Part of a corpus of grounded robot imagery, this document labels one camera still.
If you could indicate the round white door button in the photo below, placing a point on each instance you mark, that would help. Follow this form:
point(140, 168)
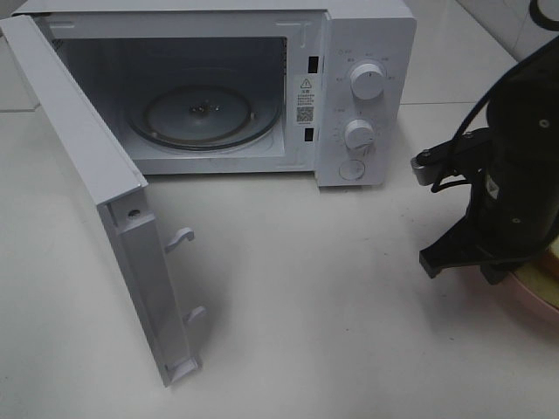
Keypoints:
point(352, 170)

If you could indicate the white microwave door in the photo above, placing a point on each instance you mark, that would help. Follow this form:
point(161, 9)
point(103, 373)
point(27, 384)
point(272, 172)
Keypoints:
point(118, 190)

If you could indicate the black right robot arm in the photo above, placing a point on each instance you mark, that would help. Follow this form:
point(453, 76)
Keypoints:
point(506, 150)

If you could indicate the white microwave knob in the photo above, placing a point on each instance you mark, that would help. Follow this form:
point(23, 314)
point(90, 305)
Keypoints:
point(358, 134)
point(367, 80)

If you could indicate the white microwave oven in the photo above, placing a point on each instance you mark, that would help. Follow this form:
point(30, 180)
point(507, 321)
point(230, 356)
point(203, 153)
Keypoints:
point(122, 51)

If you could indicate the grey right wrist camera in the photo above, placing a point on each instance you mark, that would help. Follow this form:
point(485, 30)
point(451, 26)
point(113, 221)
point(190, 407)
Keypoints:
point(429, 164)

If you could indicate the white upper microwave knob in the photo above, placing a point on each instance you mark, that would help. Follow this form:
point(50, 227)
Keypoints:
point(367, 80)

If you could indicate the toast sandwich with lettuce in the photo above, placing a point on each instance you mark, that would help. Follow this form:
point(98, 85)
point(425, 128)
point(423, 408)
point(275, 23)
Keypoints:
point(541, 275)

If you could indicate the white lower microwave knob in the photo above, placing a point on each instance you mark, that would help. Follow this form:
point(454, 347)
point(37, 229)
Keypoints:
point(358, 134)

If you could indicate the pink round plate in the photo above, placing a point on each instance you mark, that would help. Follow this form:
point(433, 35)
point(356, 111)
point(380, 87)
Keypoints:
point(509, 298)

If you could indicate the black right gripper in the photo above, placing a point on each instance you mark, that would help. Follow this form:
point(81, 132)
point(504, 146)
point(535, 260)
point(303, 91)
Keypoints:
point(512, 216)

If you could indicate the warning label with QR code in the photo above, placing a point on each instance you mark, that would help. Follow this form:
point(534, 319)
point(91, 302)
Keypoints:
point(305, 95)

